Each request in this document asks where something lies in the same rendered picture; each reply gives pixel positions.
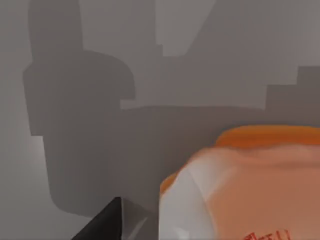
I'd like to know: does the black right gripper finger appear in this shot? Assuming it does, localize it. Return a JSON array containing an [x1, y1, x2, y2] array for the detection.
[[71, 196, 124, 240]]

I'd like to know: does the orange and white bottle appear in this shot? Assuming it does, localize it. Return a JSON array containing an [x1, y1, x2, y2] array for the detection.
[[159, 125, 320, 240]]

